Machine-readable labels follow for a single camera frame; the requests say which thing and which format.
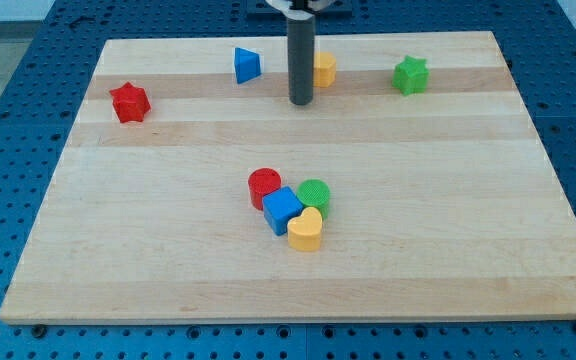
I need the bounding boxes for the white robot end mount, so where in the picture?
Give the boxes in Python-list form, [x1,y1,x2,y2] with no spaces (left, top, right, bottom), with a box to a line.
[266,0,329,18]

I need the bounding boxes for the blue triangular prism block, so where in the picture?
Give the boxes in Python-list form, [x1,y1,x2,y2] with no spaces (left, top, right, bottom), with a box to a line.
[234,47,261,84]

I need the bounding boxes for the green cylinder block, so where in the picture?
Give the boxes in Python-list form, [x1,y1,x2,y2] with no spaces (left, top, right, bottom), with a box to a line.
[297,179,331,220]

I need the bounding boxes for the red cylinder block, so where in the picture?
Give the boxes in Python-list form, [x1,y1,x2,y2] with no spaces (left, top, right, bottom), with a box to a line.
[248,168,282,211]

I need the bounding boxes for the blue perforated metal table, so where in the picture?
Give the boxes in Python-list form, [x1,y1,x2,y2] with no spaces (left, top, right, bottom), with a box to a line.
[0,0,576,359]

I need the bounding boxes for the blue cube block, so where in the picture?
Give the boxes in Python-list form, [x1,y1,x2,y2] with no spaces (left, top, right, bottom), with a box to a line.
[262,187,303,236]

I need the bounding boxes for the yellow heart block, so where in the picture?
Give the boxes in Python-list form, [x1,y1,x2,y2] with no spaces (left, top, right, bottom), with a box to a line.
[287,207,323,252]

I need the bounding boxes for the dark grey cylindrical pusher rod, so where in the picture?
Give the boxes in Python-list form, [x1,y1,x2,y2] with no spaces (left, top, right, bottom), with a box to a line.
[286,12,315,106]

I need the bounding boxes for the red star block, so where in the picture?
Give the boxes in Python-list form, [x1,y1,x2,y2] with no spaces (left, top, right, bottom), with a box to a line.
[109,82,151,123]

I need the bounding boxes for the green star block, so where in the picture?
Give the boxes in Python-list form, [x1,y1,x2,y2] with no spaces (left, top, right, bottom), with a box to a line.
[392,55,430,96]

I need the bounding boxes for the light wooden board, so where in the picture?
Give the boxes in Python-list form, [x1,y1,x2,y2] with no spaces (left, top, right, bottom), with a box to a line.
[0,31,576,325]

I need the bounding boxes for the yellow hexagon block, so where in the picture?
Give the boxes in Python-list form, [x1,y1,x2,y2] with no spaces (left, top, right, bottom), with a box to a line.
[313,52,337,88]

